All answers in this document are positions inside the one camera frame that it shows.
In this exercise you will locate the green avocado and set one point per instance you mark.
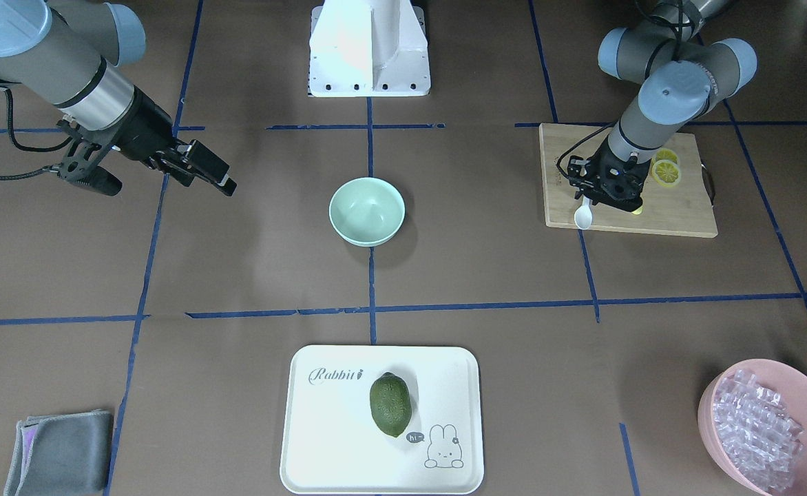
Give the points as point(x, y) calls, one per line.
point(390, 404)

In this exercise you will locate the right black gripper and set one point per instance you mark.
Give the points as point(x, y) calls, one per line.
point(143, 126)

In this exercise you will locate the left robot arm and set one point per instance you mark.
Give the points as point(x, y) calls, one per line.
point(679, 81)

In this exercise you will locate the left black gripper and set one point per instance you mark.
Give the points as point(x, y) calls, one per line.
point(612, 180)

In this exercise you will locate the grey folded cloth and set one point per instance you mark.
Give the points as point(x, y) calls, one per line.
point(66, 454)

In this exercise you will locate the white plastic spoon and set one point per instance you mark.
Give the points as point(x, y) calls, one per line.
point(583, 217)

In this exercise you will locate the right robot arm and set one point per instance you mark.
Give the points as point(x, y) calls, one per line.
point(69, 53)

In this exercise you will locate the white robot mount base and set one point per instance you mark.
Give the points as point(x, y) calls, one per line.
point(369, 49)

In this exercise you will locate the cream rabbit tray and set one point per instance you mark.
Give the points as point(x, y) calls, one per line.
point(331, 445)

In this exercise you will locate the lower lemon slice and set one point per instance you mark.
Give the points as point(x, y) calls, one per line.
point(666, 172)

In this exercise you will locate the clear ice cubes pile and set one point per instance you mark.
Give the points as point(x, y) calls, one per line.
point(757, 431)

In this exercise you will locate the mint green bowl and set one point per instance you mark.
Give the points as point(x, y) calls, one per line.
point(367, 212)

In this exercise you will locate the pink bowl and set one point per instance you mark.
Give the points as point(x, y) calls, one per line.
point(782, 378)

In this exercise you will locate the bamboo cutting board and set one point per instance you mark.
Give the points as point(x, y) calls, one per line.
point(682, 210)

